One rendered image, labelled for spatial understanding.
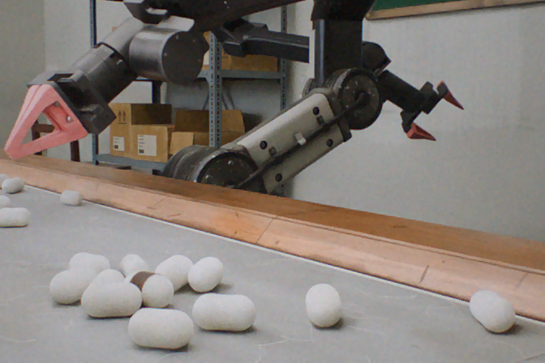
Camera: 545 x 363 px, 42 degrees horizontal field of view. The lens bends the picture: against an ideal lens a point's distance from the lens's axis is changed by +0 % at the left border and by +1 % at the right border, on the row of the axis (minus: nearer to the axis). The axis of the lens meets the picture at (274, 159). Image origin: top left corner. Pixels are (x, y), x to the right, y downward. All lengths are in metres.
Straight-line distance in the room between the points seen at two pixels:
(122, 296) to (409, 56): 2.53
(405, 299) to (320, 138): 0.71
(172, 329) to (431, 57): 2.52
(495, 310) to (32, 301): 0.29
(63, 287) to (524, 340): 0.27
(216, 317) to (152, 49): 0.41
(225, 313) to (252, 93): 3.19
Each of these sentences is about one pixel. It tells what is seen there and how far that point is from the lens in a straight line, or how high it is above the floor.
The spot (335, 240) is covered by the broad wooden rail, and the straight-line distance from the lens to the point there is 0.58.
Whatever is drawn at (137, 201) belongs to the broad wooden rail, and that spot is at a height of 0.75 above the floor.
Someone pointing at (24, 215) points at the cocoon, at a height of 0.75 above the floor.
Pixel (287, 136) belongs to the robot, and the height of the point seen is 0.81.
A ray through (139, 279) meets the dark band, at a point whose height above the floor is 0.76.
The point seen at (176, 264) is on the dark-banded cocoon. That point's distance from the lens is 0.49.
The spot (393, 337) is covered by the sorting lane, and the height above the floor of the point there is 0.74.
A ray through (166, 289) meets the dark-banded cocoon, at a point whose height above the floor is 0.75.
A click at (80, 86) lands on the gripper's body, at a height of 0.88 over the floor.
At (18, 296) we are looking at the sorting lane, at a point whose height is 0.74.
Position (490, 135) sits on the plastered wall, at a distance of 2.69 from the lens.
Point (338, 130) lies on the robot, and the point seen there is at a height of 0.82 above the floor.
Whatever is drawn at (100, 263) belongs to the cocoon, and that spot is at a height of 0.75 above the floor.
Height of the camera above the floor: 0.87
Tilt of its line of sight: 5 degrees down
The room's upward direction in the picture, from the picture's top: straight up
